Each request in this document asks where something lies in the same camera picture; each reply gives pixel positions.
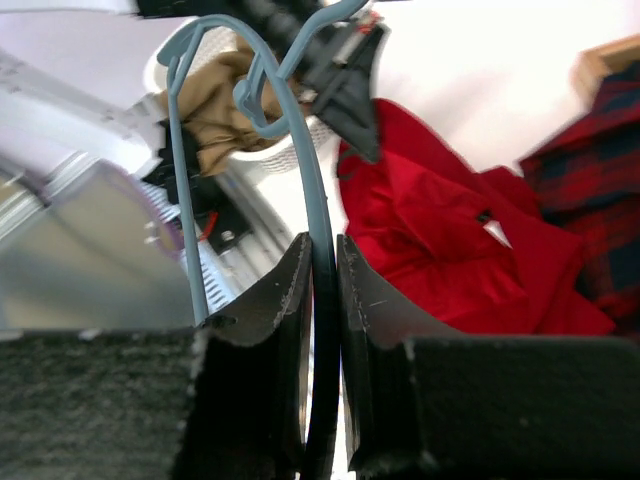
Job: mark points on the white perforated laundry basket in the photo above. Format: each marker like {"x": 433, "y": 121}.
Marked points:
{"x": 278, "y": 158}

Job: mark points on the wooden clothes rack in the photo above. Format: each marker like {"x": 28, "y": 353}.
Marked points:
{"x": 595, "y": 64}

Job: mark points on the white slotted cable duct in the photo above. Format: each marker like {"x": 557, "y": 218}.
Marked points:
{"x": 218, "y": 285}

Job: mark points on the grey-blue hanger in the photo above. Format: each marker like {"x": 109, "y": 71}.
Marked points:
{"x": 267, "y": 100}

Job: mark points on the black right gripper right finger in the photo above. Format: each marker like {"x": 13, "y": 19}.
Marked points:
{"x": 425, "y": 401}

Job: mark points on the red navy plaid garment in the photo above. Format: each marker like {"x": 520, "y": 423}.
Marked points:
{"x": 586, "y": 179}

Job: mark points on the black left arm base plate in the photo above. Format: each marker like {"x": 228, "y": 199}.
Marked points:
{"x": 221, "y": 222}

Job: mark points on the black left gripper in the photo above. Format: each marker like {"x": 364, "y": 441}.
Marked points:
{"x": 330, "y": 51}

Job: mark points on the red skirt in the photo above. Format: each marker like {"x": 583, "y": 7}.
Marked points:
{"x": 469, "y": 248}

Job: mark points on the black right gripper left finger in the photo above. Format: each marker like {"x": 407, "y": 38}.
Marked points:
{"x": 249, "y": 411}

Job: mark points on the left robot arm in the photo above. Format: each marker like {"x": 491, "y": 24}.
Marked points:
{"x": 106, "y": 53}

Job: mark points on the aluminium mounting rail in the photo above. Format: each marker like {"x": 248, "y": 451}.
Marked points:
{"x": 84, "y": 248}

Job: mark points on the tan garment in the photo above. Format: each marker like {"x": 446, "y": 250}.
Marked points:
{"x": 208, "y": 110}

